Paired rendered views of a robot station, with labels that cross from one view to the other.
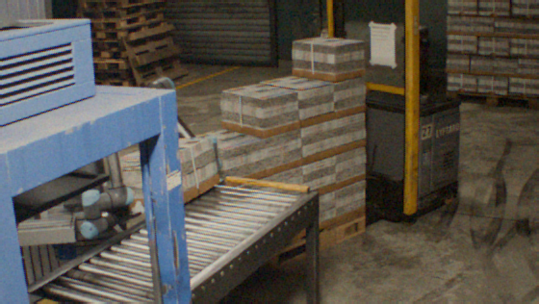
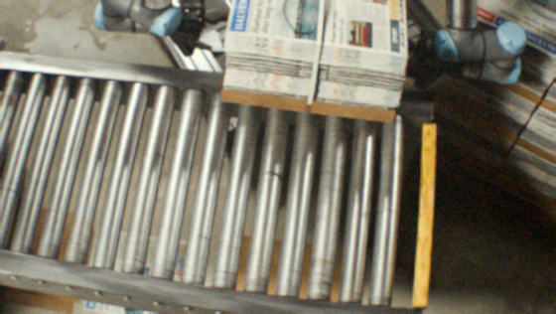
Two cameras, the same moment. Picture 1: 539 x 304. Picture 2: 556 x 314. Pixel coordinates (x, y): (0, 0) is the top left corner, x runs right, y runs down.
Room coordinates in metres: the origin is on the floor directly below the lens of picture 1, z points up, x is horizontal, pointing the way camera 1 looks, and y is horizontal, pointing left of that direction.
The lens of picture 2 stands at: (2.67, -0.42, 2.29)
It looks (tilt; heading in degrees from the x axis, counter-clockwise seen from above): 64 degrees down; 64
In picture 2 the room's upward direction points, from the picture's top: 5 degrees clockwise
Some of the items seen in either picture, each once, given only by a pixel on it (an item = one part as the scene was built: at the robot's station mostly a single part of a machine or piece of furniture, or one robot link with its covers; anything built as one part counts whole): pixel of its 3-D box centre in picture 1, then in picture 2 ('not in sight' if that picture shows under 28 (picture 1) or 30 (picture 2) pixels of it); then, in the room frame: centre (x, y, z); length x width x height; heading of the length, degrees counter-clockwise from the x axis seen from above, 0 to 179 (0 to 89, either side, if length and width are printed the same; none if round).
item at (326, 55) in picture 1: (329, 139); not in sight; (4.59, -0.43, 0.65); 0.39 x 0.30 x 1.29; 41
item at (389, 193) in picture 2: (256, 195); (388, 210); (3.18, 0.04, 0.77); 0.47 x 0.05 x 0.05; 62
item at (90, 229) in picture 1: (94, 226); (117, 16); (2.77, 0.72, 0.81); 0.11 x 0.08 x 0.09; 152
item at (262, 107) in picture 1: (259, 110); not in sight; (4.20, 0.02, 0.95); 0.38 x 0.29 x 0.23; 42
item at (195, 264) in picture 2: (213, 225); (207, 187); (2.83, 0.23, 0.77); 0.47 x 0.05 x 0.05; 62
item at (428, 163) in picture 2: (267, 183); (426, 213); (3.24, 0.00, 0.81); 0.43 x 0.03 x 0.02; 62
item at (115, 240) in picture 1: (139, 239); (146, 85); (2.78, 0.54, 0.74); 1.34 x 0.05 x 0.12; 152
